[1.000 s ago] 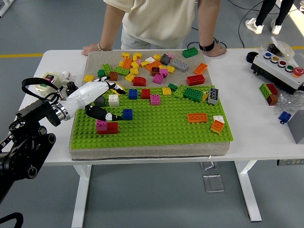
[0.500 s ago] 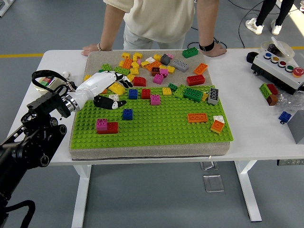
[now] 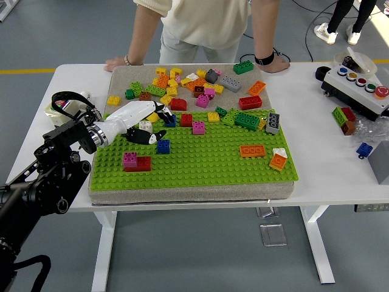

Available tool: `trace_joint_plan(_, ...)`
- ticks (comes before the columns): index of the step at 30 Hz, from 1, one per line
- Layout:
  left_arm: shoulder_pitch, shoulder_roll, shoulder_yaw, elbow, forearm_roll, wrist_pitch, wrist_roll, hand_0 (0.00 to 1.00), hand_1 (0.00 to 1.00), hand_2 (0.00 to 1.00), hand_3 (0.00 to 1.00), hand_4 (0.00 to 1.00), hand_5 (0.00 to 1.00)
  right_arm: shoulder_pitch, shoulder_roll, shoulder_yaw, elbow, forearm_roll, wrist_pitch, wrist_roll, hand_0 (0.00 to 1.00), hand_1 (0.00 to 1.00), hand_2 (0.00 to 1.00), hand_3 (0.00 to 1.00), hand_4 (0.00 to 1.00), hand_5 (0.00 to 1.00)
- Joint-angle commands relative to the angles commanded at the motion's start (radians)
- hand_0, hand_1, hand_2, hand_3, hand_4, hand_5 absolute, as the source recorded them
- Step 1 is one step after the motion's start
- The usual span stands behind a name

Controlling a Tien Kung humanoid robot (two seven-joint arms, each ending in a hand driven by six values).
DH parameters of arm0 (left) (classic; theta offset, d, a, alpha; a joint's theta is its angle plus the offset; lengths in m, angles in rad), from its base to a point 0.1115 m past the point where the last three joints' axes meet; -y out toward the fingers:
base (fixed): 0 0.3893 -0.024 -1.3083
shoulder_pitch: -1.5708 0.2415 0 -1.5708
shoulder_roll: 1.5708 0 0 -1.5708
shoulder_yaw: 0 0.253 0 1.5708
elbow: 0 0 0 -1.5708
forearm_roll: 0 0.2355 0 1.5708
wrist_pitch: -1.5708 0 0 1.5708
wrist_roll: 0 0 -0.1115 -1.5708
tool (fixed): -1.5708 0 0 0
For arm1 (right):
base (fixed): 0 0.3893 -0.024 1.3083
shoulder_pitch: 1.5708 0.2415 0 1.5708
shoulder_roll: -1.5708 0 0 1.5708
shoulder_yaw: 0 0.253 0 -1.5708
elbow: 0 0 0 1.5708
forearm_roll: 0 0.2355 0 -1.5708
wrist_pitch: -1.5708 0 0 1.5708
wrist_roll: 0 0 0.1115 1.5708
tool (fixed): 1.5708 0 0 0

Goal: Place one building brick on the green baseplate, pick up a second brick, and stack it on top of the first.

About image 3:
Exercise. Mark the yellow two-by-two brick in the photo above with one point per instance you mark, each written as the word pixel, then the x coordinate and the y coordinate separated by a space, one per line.
pixel 213 117
pixel 113 100

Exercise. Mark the clear plastic bag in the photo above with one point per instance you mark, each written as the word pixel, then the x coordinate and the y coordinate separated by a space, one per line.
pixel 369 130

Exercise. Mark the red curved brick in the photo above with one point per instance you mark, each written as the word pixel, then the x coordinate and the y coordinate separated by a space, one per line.
pixel 178 104

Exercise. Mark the person's left forearm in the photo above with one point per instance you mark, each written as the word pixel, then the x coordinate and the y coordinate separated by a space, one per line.
pixel 266 30

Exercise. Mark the person's right forearm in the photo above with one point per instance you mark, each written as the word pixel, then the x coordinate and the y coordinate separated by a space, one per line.
pixel 141 33

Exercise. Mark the orange two-by-four brick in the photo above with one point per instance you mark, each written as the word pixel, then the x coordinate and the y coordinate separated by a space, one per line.
pixel 252 151
pixel 257 88

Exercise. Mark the white two-by-two brick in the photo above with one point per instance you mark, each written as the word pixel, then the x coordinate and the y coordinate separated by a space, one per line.
pixel 146 125

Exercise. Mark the person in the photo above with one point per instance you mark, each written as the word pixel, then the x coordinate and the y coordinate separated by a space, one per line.
pixel 203 24

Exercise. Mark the small clear plastic case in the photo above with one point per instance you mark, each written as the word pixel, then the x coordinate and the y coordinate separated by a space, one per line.
pixel 266 212

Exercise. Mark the white push-button control box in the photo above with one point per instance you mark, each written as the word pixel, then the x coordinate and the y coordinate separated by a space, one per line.
pixel 352 91

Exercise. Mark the white desk frame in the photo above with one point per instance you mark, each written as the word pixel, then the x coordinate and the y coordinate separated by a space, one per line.
pixel 3 15

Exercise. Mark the magenta two-by-two brick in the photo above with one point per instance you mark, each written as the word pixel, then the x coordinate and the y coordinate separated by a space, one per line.
pixel 203 101

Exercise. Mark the orange and yellow brick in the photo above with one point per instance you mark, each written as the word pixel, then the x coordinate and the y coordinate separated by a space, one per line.
pixel 277 162

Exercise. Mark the blue two-by-two brick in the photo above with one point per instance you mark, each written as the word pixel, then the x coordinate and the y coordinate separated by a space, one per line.
pixel 174 122

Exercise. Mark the grey box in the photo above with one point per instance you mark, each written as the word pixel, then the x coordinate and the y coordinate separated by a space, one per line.
pixel 381 164

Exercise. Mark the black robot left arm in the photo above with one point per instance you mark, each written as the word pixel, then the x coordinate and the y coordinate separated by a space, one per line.
pixel 45 182

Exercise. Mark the small pink brick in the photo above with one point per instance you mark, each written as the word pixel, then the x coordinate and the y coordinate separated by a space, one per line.
pixel 178 78
pixel 218 71

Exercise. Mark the person's right hand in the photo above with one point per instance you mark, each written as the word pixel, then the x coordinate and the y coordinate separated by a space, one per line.
pixel 115 62

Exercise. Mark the black wristband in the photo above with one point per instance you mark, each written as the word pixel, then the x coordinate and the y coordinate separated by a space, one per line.
pixel 264 61

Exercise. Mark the blue brick with keyring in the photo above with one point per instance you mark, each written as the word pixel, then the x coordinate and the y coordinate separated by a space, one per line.
pixel 364 149

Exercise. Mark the dark grey sloped brick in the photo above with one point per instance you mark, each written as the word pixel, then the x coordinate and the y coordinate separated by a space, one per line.
pixel 211 76

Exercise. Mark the blue sloped brick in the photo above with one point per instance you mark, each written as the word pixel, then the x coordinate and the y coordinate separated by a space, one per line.
pixel 163 147

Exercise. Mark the large orange brick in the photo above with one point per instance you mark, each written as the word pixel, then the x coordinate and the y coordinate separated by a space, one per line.
pixel 197 82

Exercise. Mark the lime green two-by-four brick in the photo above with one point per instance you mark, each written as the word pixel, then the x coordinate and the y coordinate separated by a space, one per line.
pixel 155 91

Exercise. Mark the small yellow brick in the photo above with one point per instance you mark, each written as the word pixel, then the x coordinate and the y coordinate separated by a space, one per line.
pixel 262 124

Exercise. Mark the grey two-by-four brick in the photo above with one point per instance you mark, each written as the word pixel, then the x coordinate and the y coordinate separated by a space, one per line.
pixel 230 84
pixel 273 123

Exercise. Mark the beige switch box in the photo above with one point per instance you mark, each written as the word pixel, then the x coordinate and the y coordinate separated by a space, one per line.
pixel 54 118

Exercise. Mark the yellow L-shaped brick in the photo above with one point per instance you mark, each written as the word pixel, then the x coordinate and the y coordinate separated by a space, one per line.
pixel 175 71

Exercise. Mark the brown two-by-two brick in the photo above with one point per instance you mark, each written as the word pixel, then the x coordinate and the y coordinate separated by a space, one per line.
pixel 145 96

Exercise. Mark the yellow curved brick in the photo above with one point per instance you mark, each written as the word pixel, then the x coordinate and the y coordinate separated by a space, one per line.
pixel 152 117

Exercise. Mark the person's left hand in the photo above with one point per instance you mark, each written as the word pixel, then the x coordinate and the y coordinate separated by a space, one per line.
pixel 276 65

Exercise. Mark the green studded baseplate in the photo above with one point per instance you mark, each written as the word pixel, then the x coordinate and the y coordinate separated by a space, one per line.
pixel 212 173

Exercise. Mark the clear plastic container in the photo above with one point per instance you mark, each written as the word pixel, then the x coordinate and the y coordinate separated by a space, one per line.
pixel 366 65

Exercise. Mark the large clear plastic case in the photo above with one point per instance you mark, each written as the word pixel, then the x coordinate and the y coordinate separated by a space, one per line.
pixel 273 235

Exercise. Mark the table height control panel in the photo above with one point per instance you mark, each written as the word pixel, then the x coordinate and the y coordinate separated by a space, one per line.
pixel 370 208

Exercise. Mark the red two-by-four brick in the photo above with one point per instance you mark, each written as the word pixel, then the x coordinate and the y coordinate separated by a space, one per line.
pixel 144 164
pixel 250 102

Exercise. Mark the dark green two-by-four brick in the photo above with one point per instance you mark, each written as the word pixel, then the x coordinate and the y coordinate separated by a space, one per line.
pixel 244 67
pixel 247 121

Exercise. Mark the red two-by-two brick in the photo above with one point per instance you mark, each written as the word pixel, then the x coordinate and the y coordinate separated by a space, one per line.
pixel 187 120

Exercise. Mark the pink two-by-two brick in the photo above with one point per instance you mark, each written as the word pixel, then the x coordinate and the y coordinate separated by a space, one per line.
pixel 209 92
pixel 198 128
pixel 130 159

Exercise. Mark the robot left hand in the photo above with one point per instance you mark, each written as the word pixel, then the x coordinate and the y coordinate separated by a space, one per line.
pixel 127 117

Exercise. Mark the small dark green brick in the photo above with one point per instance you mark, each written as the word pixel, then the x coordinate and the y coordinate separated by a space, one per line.
pixel 221 111
pixel 130 94

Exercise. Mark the white table leg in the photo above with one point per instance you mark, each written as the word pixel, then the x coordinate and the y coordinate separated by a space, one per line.
pixel 317 243
pixel 103 252

